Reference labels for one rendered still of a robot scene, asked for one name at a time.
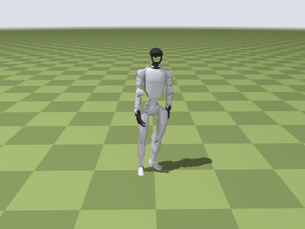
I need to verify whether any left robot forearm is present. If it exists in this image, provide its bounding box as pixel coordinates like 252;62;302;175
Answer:
165;94;173;108

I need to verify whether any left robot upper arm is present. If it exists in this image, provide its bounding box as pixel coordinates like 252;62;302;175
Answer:
165;69;174;95

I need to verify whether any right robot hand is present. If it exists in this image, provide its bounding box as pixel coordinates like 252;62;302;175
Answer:
135;110;146;127

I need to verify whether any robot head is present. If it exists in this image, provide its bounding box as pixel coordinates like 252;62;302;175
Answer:
150;48;163;69

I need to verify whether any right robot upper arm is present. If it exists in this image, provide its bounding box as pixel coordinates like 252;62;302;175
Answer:
136;69;146;96

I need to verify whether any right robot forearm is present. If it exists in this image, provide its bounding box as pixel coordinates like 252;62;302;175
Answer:
134;90;142;114

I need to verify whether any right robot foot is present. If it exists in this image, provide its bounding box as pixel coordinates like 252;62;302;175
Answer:
138;164;144;176

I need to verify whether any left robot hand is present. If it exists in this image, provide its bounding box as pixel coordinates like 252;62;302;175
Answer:
165;106;171;119

